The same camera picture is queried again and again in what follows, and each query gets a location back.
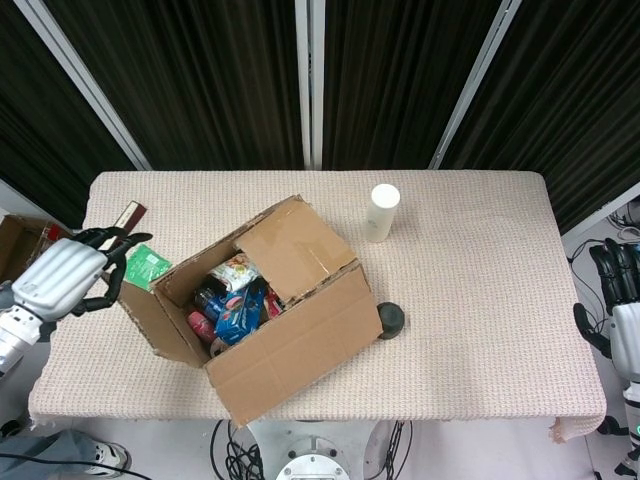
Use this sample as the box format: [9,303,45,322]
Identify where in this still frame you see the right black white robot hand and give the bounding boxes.
[573,238,640,379]

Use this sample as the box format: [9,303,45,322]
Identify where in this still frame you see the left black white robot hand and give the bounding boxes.
[12,227,154,321]

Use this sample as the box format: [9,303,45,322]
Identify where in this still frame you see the brown cardboard shipping box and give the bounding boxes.
[118,194,378,429]

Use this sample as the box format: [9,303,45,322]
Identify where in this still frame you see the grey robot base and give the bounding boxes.
[247,419,392,480]

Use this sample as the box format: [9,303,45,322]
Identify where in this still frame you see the brown cardboard floor box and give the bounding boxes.
[0,214,72,284]

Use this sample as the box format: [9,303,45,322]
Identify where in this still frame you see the black round lid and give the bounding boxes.
[376,301,406,342]

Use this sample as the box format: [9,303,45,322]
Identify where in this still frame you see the green foil packet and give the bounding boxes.
[123,243,172,294]

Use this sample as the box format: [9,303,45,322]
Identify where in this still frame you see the black caster wheel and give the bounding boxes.
[597,415,630,437]

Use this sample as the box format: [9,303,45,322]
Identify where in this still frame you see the red cream folding fan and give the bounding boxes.
[97,200,150,252]

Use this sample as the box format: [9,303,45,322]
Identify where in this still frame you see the dark bottle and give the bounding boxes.
[192,285,224,315]

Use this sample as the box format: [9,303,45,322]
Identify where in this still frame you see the pink bottle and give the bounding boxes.
[185,310,217,344]

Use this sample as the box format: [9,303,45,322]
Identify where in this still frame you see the beige woven tablecloth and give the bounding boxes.
[27,169,609,444]

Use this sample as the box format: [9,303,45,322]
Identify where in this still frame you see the white printed snack bag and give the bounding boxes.
[206,253,262,292]

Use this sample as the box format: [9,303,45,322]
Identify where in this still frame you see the blue jeans leg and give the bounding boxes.
[0,428,99,479]

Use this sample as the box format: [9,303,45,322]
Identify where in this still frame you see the blue cookie pack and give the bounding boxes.
[214,283,270,347]

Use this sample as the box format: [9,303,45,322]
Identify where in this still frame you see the white black sneaker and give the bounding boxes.
[83,441,133,475]

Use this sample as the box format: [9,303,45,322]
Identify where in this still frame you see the red snack pack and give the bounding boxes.
[263,291,287,320]

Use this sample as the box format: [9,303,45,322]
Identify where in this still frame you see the black pleated curtain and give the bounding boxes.
[0,0,640,236]

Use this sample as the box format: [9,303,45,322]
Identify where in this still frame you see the white cylindrical bottle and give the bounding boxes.
[365,183,402,244]

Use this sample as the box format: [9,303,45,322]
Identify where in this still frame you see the white frame post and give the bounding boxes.
[13,0,153,172]
[428,0,522,170]
[559,181,640,236]
[294,0,326,170]

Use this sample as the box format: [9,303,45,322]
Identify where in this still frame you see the black coiled cable bundle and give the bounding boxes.
[209,419,267,480]

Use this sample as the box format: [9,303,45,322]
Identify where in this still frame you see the black hanging cable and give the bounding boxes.
[383,419,414,480]

